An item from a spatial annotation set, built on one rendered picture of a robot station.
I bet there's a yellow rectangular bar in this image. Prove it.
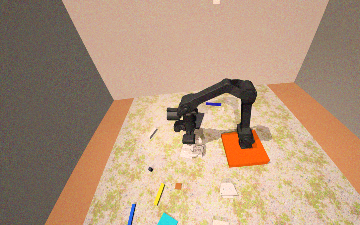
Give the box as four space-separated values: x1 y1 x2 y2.
154 183 165 205

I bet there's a teal flat plate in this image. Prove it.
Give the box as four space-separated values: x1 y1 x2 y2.
157 213 178 225

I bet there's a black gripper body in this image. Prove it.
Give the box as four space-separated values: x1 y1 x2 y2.
182 115 196 144

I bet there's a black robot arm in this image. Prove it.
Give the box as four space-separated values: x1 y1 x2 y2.
167 78 257 149

